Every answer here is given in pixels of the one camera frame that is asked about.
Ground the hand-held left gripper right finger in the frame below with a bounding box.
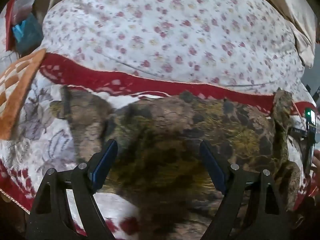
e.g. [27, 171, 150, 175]
[199, 141, 298, 240]

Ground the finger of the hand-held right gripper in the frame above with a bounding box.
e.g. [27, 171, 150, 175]
[287, 127, 308, 138]

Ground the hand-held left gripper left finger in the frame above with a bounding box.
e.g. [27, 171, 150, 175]
[25, 139, 118, 240]

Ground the brown patterned small garment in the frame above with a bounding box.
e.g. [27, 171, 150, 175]
[49, 85, 304, 240]

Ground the person's right hand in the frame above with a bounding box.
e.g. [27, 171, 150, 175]
[310, 150, 320, 174]

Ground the red white floral blanket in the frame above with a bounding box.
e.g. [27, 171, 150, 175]
[0, 52, 318, 240]

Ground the orange checkered cloth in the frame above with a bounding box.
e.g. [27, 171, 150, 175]
[0, 49, 47, 140]

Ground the beige pillow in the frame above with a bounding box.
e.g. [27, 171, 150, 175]
[260, 0, 318, 68]

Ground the white floral bedsheet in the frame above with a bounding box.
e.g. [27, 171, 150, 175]
[41, 0, 307, 95]

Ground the teal blue packet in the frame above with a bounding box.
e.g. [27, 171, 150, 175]
[12, 14, 45, 54]

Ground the clear plastic bag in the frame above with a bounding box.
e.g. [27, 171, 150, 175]
[10, 0, 38, 25]

